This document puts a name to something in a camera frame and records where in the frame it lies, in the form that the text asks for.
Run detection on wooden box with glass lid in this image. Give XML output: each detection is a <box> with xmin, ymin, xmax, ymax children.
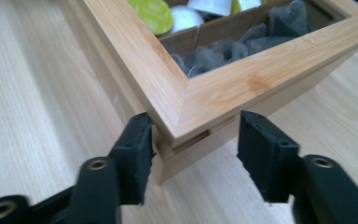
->
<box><xmin>58</xmin><ymin>0</ymin><xmax>358</xmax><ymax>185</ymax></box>

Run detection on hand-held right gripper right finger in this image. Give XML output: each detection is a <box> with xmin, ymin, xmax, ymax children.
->
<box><xmin>236</xmin><ymin>109</ymin><xmax>301</xmax><ymax>204</ymax></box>

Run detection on white coffee capsule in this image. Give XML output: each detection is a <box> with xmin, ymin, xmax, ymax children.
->
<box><xmin>169</xmin><ymin>5</ymin><xmax>206</xmax><ymax>35</ymax></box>
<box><xmin>237</xmin><ymin>0</ymin><xmax>263</xmax><ymax>13</ymax></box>
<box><xmin>186</xmin><ymin>0</ymin><xmax>233</xmax><ymax>18</ymax></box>

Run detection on pile of dark tea bags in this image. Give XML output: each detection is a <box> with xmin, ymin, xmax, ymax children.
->
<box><xmin>171</xmin><ymin>0</ymin><xmax>343</xmax><ymax>79</ymax></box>

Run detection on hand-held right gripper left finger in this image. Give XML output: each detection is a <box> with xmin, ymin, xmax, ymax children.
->
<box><xmin>107</xmin><ymin>112</ymin><xmax>157</xmax><ymax>207</ymax></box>

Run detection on green lid coffee capsule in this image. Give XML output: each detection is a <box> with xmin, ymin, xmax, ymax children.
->
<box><xmin>126</xmin><ymin>0</ymin><xmax>174</xmax><ymax>36</ymax></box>

